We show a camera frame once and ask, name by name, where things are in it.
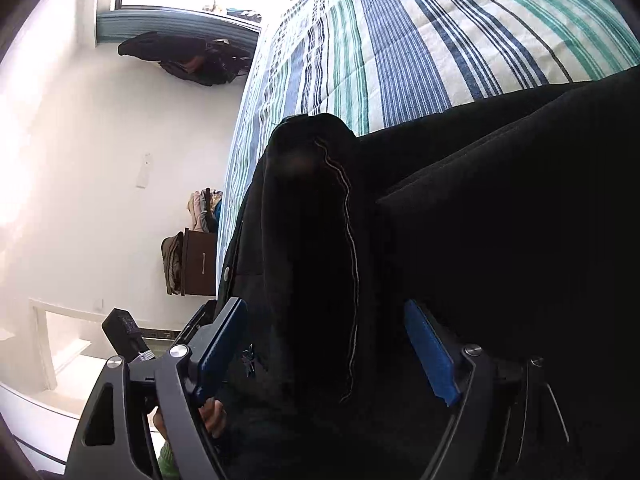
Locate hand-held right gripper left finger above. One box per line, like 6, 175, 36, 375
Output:
65, 297, 249, 480

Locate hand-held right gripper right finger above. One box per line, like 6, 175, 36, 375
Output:
404, 300, 571, 480

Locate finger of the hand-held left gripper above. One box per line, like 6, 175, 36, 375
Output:
176, 300, 218, 346

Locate black pants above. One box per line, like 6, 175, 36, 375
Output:
215, 65, 640, 480

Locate person's left hand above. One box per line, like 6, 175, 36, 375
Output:
152, 397, 228, 441

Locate brown nightstand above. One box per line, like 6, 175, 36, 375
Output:
181, 227, 219, 297

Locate beige hanging bag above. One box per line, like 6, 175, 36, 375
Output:
161, 232, 185, 295

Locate white low furniture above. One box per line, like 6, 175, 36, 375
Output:
0, 297, 171, 441

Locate beige clothes pile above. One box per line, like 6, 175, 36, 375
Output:
187, 188, 223, 233

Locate dark hanging clothes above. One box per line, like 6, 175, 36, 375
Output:
117, 31, 253, 87

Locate narrow blue curtain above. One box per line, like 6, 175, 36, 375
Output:
96, 10, 262, 58

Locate striped bed sheet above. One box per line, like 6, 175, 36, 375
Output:
220, 0, 640, 241

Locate white wall fixture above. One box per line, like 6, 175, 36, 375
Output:
136, 152, 153, 190

